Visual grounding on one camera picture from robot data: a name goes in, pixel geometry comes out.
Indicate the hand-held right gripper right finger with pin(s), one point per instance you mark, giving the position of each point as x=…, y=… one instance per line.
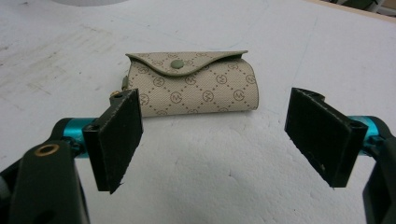
x=323, y=133

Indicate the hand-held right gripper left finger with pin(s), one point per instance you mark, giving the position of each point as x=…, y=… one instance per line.
x=115, y=140

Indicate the beige patterned key pouch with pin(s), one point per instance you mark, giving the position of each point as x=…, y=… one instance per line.
x=194, y=84

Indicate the white round object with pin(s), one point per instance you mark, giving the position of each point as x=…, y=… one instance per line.
x=90, y=2

